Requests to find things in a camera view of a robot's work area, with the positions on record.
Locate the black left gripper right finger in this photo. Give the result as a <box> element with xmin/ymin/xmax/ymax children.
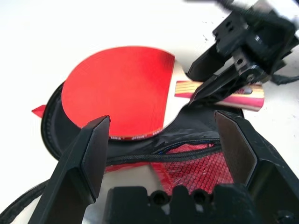
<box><xmin>214</xmin><ymin>112</ymin><xmax>299</xmax><ymax>224</ymax></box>

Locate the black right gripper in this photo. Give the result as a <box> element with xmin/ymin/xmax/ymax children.
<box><xmin>187</xmin><ymin>4</ymin><xmax>297</xmax><ymax>105</ymax></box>

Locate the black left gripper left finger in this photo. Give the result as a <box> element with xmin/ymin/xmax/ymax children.
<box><xmin>28</xmin><ymin>115</ymin><xmax>111</xmax><ymax>224</ymax></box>

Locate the red black paddle case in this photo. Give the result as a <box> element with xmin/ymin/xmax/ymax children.
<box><xmin>0</xmin><ymin>80</ymin><xmax>245</xmax><ymax>224</ymax></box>

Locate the red ping-pong paddle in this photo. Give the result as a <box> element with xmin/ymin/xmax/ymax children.
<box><xmin>61</xmin><ymin>45</ymin><xmax>266</xmax><ymax>142</ymax></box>

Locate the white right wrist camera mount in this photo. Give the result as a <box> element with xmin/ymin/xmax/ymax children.
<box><xmin>254</xmin><ymin>0</ymin><xmax>281</xmax><ymax>12</ymax></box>

